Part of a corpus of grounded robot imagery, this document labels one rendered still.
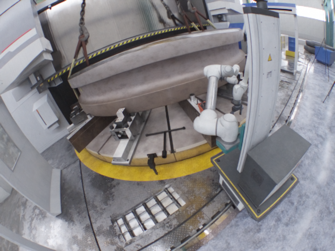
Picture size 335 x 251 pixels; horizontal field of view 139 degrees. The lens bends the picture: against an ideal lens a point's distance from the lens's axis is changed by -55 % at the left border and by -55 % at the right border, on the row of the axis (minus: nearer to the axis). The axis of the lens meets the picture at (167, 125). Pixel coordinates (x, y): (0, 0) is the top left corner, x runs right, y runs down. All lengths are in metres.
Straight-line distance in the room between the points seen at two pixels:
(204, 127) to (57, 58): 4.33
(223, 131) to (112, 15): 4.55
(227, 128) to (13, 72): 3.26
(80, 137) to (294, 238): 3.61
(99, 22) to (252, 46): 4.40
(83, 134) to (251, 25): 2.87
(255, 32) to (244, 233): 1.75
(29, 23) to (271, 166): 4.09
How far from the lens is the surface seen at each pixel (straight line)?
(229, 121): 1.11
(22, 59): 2.95
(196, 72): 2.16
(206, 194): 1.80
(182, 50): 1.91
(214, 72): 1.44
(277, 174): 1.04
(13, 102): 5.39
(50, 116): 4.59
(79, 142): 2.86
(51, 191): 3.22
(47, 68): 3.77
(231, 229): 1.70
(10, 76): 3.07
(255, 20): 0.87
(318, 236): 2.18
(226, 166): 1.62
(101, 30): 4.71
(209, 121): 1.17
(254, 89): 0.94
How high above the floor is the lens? 1.66
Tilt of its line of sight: 36 degrees down
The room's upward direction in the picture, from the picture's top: 18 degrees counter-clockwise
